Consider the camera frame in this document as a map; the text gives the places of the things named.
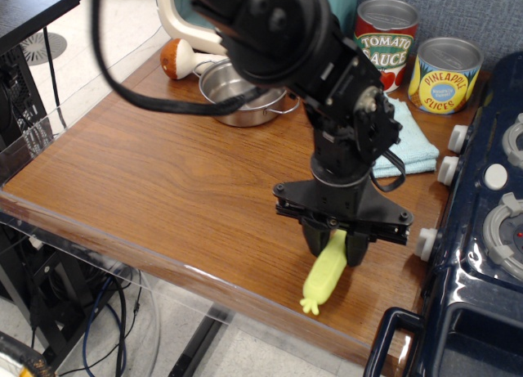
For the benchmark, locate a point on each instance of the spoon with yellow-green handle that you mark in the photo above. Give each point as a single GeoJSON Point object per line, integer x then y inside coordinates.
{"type": "Point", "coordinates": [325, 274]}

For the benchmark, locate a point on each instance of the toy microwave teal and cream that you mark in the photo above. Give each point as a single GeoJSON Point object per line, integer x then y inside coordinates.
{"type": "Point", "coordinates": [180, 21]}

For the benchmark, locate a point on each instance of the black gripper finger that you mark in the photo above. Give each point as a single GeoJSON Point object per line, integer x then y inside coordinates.
{"type": "Point", "coordinates": [317, 235]}
{"type": "Point", "coordinates": [356, 248]}

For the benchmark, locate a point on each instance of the tomato sauce can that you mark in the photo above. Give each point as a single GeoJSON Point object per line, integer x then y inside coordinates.
{"type": "Point", "coordinates": [385, 31]}

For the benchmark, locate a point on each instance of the black table leg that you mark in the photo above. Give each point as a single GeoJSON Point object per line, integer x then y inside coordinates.
{"type": "Point", "coordinates": [198, 345]}

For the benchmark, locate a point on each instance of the clear acrylic table guard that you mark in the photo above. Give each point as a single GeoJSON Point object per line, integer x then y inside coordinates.
{"type": "Point", "coordinates": [188, 200]}

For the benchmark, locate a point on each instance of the dark blue toy stove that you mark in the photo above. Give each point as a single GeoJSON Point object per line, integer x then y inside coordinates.
{"type": "Point", "coordinates": [471, 318]}

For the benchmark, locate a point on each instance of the small steel pot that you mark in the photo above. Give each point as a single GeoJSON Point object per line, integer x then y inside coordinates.
{"type": "Point", "coordinates": [218, 81]}

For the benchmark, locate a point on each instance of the toy mushroom brown and white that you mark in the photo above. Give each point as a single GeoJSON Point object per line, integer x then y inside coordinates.
{"type": "Point", "coordinates": [178, 59]}

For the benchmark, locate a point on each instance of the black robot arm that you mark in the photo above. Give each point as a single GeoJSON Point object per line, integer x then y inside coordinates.
{"type": "Point", "coordinates": [299, 45]}

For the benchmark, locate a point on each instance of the pineapple slices can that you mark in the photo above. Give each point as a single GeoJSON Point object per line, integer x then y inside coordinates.
{"type": "Point", "coordinates": [444, 74]}

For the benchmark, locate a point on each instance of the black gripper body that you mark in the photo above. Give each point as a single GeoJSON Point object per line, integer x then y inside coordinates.
{"type": "Point", "coordinates": [359, 208]}

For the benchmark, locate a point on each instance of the light blue folded towel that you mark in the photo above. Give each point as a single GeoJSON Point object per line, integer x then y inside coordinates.
{"type": "Point", "coordinates": [417, 153]}

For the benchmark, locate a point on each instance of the black side desk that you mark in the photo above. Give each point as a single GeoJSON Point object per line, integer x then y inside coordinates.
{"type": "Point", "coordinates": [22, 18]}

